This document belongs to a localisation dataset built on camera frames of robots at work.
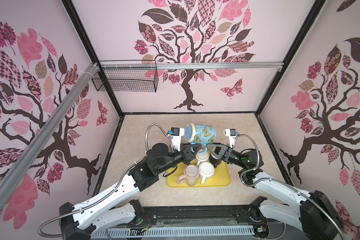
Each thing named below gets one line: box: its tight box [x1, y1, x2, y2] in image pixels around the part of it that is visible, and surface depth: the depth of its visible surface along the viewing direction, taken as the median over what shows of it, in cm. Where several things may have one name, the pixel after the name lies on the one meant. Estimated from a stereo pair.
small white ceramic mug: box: [195, 151, 210, 166], surface depth 88 cm
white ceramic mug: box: [198, 161, 215, 185], surface depth 82 cm
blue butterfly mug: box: [184, 122, 217, 154], surface depth 59 cm
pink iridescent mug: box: [177, 164, 199, 187], surface depth 79 cm
